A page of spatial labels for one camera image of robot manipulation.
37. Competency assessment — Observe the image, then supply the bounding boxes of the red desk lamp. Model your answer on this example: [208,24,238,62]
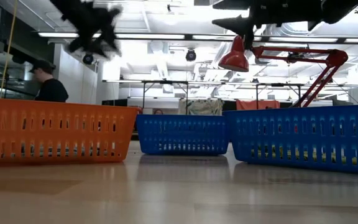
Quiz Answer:
[218,34,349,108]

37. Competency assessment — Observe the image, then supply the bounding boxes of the dark glass window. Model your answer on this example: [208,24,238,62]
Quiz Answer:
[0,29,56,102]

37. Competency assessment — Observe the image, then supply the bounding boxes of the black-legged folding table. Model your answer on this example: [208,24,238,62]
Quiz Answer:
[141,79,190,115]
[255,82,303,108]

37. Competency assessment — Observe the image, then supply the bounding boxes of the ceiling light strip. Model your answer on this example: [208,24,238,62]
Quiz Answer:
[37,32,358,44]

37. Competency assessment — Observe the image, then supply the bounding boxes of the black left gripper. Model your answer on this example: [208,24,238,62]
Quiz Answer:
[50,0,122,60]

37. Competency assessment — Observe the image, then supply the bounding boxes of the orange slotted plastic basket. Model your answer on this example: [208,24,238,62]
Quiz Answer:
[0,97,141,166]

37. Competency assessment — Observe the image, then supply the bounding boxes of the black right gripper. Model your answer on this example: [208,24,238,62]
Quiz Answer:
[211,0,324,50]

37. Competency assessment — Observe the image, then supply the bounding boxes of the orange cloth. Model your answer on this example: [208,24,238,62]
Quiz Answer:
[236,99,281,111]

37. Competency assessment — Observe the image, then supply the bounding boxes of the patterned cloth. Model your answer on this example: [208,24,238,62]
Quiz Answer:
[178,98,225,116]

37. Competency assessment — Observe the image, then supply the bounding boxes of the blue slotted plastic basket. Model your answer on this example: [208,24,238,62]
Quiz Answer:
[223,104,358,175]
[135,113,231,156]

